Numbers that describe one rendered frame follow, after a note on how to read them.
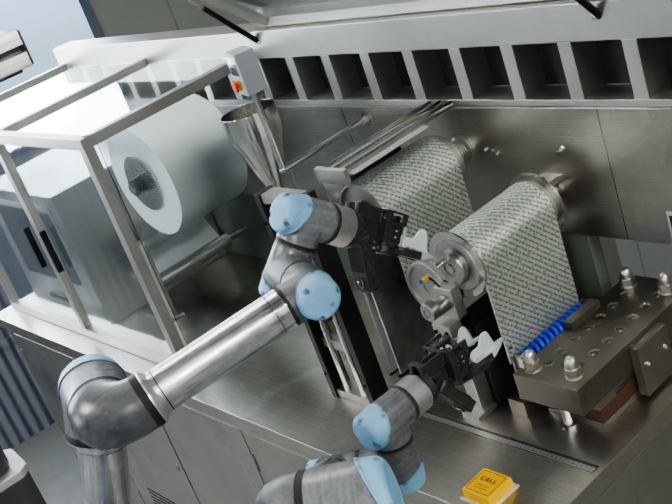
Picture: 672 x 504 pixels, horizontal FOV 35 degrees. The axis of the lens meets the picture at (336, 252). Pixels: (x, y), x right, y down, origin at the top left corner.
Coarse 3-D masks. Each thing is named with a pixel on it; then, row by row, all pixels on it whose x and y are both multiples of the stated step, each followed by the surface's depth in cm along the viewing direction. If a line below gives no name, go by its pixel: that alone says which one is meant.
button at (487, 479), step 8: (480, 472) 205; (488, 472) 204; (496, 472) 204; (472, 480) 204; (480, 480) 203; (488, 480) 202; (496, 480) 201; (504, 480) 200; (464, 488) 202; (472, 488) 202; (480, 488) 201; (488, 488) 200; (496, 488) 199; (504, 488) 200; (464, 496) 203; (472, 496) 201; (480, 496) 199; (488, 496) 198; (496, 496) 199
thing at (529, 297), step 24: (552, 240) 221; (528, 264) 217; (552, 264) 222; (504, 288) 213; (528, 288) 218; (552, 288) 223; (504, 312) 214; (528, 312) 219; (552, 312) 224; (504, 336) 215; (528, 336) 220
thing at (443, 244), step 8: (536, 184) 222; (544, 192) 221; (552, 200) 221; (448, 240) 211; (440, 248) 214; (456, 248) 210; (464, 248) 208; (464, 256) 209; (472, 264) 209; (472, 272) 210; (472, 280) 211; (464, 288) 215; (472, 288) 213
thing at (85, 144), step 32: (64, 64) 380; (224, 64) 287; (0, 96) 367; (64, 96) 323; (160, 96) 277; (0, 128) 311; (0, 160) 312; (96, 160) 266; (32, 224) 320; (128, 224) 274; (128, 256) 277; (64, 288) 328; (64, 320) 346; (160, 320) 283
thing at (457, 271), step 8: (448, 248) 212; (440, 256) 212; (448, 256) 210; (456, 256) 210; (448, 264) 212; (456, 264) 210; (464, 264) 210; (440, 272) 215; (448, 272) 214; (456, 272) 211; (464, 272) 209; (448, 280) 214; (456, 280) 212; (464, 280) 211
